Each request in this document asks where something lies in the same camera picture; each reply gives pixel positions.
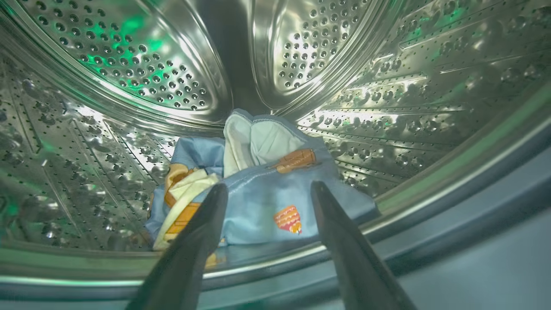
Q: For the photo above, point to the blue cartoon print garment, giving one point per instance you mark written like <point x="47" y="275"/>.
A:
<point x="267" y="193"/>

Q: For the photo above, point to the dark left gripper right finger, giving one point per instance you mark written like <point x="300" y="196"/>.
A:
<point x="348" y="258"/>

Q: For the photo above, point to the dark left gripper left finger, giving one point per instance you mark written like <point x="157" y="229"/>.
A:
<point x="189" y="258"/>

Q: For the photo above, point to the stainless steel washing machine drum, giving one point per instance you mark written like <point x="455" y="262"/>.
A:
<point x="129" y="64"/>

